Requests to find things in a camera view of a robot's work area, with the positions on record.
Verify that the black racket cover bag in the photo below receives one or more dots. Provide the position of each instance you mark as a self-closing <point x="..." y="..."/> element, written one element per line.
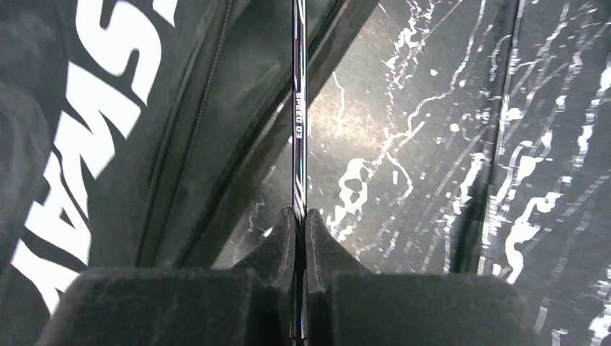
<point x="132" y="133"/>

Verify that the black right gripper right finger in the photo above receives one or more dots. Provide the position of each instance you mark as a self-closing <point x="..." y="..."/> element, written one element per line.
<point x="350" y="305"/>

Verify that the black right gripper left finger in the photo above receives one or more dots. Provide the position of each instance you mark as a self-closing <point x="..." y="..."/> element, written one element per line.
<point x="244" y="305"/>

